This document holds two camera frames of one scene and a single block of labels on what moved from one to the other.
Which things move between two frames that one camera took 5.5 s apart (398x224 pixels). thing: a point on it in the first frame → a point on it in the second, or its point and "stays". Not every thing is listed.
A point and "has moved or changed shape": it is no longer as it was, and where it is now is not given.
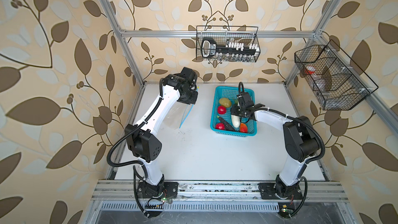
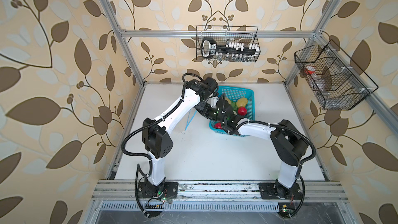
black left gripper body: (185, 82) → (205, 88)
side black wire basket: (338, 83) stays
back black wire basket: (227, 43) stays
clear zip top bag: (176, 114) has moved or changed shape
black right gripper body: (237, 110) → (212, 114)
